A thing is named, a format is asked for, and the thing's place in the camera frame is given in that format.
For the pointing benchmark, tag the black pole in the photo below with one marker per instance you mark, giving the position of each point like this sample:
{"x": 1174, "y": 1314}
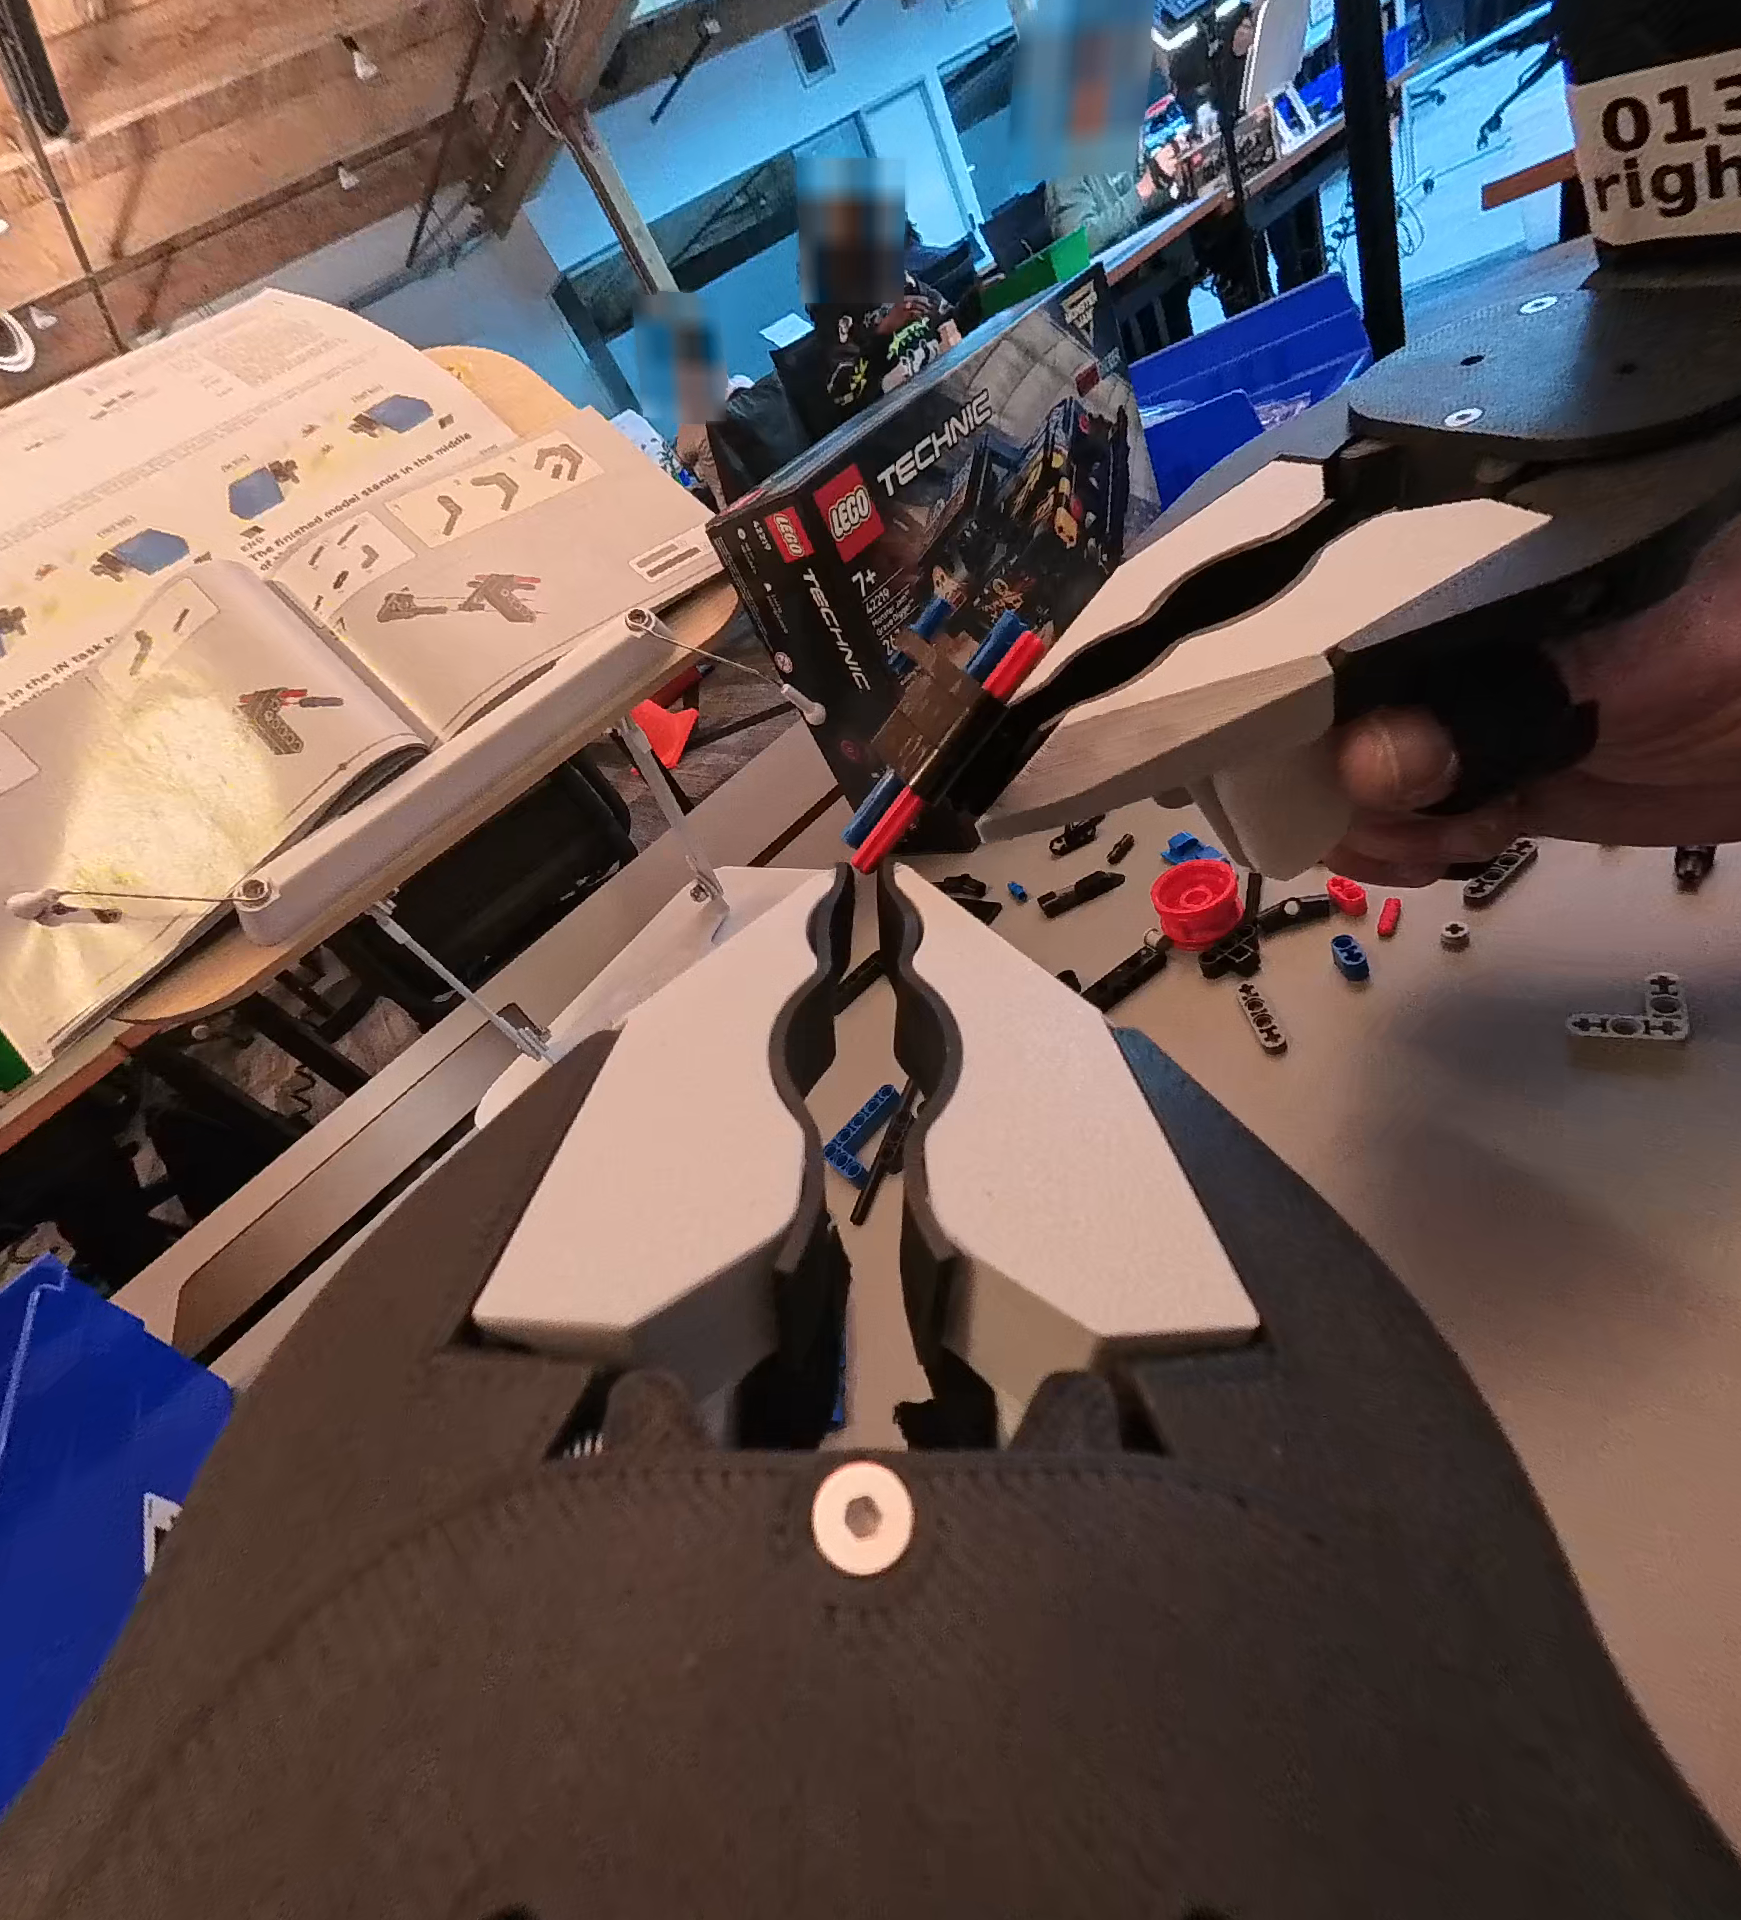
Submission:
{"x": 1373, "y": 151}

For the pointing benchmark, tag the black toy set box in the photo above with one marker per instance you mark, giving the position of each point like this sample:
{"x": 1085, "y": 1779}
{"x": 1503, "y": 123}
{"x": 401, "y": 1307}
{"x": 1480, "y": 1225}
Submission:
{"x": 930, "y": 527}

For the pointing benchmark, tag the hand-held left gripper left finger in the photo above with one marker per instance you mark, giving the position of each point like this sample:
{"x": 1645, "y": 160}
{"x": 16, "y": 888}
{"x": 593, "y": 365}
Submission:
{"x": 644, "y": 1200}

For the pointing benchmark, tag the small blue connector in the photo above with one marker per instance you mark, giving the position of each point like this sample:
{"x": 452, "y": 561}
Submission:
{"x": 1351, "y": 959}

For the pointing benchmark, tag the orange cone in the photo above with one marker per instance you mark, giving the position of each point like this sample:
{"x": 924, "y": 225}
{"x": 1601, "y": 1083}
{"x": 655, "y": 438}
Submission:
{"x": 668, "y": 736}

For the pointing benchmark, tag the white book stand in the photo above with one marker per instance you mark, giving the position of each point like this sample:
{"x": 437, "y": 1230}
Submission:
{"x": 436, "y": 780}

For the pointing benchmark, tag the plain blue storage bin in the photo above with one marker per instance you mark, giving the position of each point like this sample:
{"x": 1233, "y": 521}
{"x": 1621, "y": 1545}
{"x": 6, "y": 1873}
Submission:
{"x": 1259, "y": 360}

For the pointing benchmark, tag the blue ribbed bracket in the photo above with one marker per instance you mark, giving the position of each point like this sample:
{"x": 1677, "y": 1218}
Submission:
{"x": 1193, "y": 849}

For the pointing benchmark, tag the long black axle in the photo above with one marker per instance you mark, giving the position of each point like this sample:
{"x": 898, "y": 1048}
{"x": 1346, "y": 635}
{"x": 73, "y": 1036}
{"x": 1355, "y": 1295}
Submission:
{"x": 885, "y": 1162}

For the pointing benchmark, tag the black T-shaped connector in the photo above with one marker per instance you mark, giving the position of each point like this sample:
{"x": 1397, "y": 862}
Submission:
{"x": 1231, "y": 953}

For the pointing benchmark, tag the grey thin L-shaped beam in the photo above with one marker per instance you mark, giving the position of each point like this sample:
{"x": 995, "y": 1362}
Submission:
{"x": 1658, "y": 1023}

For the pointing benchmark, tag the person's right hand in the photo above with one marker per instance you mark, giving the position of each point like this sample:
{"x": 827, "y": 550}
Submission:
{"x": 1695, "y": 704}

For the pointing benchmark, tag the black five-hole beam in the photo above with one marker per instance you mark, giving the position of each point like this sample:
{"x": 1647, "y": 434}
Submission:
{"x": 1080, "y": 895}

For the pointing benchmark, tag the open instruction booklet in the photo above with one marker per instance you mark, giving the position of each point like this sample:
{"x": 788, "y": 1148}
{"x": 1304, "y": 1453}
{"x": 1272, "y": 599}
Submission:
{"x": 211, "y": 449}

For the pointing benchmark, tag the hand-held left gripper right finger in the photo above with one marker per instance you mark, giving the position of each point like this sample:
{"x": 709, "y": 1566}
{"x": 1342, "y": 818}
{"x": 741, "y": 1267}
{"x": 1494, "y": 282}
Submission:
{"x": 1080, "y": 1200}

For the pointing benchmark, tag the black bag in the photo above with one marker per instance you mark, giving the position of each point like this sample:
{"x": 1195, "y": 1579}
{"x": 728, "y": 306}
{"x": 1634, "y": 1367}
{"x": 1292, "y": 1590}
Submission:
{"x": 511, "y": 871}

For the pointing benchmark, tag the black beam assembly with pins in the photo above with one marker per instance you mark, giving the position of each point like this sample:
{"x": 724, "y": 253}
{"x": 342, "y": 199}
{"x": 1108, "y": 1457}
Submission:
{"x": 946, "y": 749}

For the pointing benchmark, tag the black thin beam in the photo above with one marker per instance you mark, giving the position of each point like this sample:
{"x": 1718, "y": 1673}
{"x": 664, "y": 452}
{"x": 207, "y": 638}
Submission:
{"x": 1499, "y": 874}

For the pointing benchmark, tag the blue storage bin with tag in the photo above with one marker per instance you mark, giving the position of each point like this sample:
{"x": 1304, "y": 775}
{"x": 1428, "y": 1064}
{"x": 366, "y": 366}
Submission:
{"x": 30, "y": 1501}

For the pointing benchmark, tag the grey desk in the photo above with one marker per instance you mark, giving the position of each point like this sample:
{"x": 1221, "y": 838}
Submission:
{"x": 1486, "y": 1200}

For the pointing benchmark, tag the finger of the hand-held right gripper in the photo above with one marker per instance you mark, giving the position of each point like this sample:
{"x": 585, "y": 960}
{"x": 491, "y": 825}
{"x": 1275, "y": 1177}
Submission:
{"x": 1231, "y": 676}
{"x": 1200, "y": 541}

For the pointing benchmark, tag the large red wheel rim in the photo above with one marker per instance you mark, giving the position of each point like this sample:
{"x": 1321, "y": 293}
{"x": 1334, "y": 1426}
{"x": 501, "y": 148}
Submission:
{"x": 1199, "y": 902}

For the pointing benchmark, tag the green bin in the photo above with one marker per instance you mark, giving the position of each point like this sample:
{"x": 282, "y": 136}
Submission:
{"x": 1036, "y": 278}

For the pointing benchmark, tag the small red connector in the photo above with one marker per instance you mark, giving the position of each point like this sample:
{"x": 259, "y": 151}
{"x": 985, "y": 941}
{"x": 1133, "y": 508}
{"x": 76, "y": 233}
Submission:
{"x": 1348, "y": 896}

